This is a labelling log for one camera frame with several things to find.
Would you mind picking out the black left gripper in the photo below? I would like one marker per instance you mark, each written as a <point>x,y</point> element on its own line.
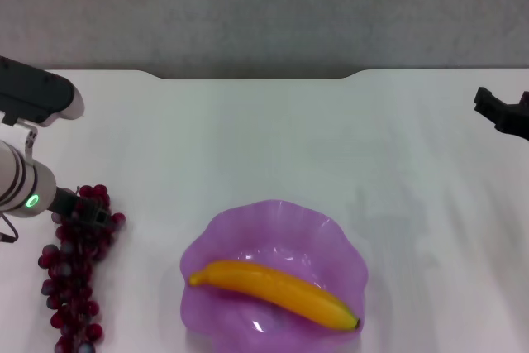
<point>66,204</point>

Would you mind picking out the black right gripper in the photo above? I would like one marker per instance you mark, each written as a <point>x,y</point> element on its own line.
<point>516,119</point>

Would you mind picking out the dark red grape bunch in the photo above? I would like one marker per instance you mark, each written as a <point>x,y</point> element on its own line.
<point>72,270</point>

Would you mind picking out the yellow banana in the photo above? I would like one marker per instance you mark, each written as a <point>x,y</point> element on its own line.
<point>273,287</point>

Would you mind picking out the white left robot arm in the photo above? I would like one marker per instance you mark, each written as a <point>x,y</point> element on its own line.
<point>25,92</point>

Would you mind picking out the purple wavy plastic plate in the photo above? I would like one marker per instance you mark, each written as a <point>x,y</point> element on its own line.
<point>289,241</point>

